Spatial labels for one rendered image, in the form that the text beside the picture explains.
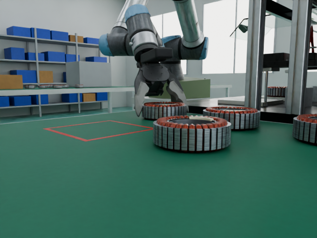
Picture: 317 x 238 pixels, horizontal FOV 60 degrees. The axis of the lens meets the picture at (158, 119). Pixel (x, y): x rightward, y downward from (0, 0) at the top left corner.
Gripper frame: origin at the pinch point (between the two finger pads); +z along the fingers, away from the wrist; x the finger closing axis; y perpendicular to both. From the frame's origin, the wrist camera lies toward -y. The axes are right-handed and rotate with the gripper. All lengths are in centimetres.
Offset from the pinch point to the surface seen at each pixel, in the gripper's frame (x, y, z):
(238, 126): -5.6, -17.8, 12.4
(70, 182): 25.1, -30.3, 20.6
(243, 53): -366, 332, -281
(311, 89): -42.0, -7.5, -0.1
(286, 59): -35.7, -9.4, -8.9
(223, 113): -3.7, -17.5, 9.2
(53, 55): 12, 508, -407
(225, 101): -24.9, 7.8, -5.9
